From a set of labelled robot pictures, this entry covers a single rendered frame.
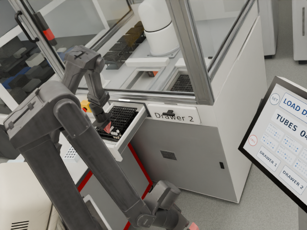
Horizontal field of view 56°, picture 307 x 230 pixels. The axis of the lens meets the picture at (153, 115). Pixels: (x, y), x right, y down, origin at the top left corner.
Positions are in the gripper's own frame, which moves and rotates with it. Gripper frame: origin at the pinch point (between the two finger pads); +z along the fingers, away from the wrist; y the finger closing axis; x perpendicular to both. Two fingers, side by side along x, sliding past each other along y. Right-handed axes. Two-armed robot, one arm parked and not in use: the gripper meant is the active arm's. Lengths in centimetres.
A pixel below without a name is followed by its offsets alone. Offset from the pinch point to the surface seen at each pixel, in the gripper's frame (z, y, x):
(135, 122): 2.6, -12.9, 9.2
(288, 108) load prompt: -28, -7, 87
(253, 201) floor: 87, -38, 62
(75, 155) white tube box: 13.7, 12.4, -22.1
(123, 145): 5.2, 2.5, 10.3
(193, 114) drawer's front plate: -1.0, -23.5, 40.0
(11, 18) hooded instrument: -51, -31, -87
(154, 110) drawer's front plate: 0.4, -22.4, 16.6
